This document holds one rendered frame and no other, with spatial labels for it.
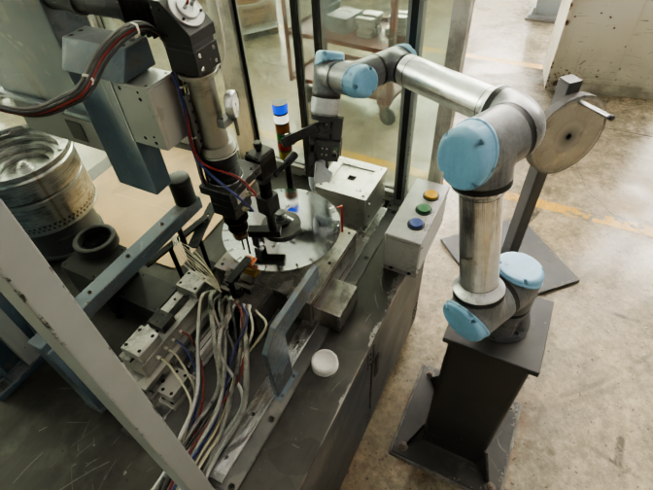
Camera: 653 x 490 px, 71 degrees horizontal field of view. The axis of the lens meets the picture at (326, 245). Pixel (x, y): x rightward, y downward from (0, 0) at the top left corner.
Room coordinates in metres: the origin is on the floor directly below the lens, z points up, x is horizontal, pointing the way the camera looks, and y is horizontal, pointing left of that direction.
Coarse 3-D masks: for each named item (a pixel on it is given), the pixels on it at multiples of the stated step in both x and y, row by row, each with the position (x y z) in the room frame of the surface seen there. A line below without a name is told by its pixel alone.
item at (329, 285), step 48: (192, 96) 0.76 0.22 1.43; (240, 192) 0.74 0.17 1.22; (240, 240) 0.76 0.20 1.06; (240, 288) 0.74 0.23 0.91; (288, 288) 0.78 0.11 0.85; (336, 288) 0.79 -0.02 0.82; (288, 336) 0.69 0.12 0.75; (240, 384) 0.55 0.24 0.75; (288, 384) 0.55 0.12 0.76; (240, 432) 0.43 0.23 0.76; (240, 480) 0.33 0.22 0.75
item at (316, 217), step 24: (288, 192) 1.06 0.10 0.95; (312, 192) 1.06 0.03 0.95; (264, 216) 0.97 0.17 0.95; (312, 216) 0.95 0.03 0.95; (336, 216) 0.95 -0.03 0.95; (264, 240) 0.87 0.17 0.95; (288, 240) 0.86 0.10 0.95; (312, 240) 0.86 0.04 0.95; (336, 240) 0.85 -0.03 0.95; (264, 264) 0.78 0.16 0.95; (288, 264) 0.78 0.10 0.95
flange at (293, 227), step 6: (288, 216) 0.95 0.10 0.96; (294, 216) 0.95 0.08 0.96; (264, 222) 0.93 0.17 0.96; (276, 222) 0.91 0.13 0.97; (288, 222) 0.91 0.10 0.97; (294, 222) 0.92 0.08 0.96; (300, 222) 0.92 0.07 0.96; (282, 228) 0.90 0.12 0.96; (288, 228) 0.90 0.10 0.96; (294, 228) 0.90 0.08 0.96; (282, 234) 0.88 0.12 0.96; (288, 234) 0.88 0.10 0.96; (294, 234) 0.88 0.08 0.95
